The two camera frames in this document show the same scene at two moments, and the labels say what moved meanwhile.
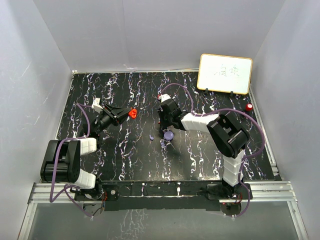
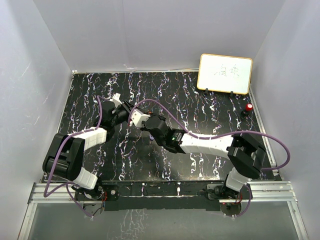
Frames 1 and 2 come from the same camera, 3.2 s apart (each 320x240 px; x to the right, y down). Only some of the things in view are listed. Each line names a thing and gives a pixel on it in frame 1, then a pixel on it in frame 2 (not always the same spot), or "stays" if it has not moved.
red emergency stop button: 249,107 stays
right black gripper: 161,112 -> 144,128
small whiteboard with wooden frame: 225,74 stays
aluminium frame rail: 284,192 stays
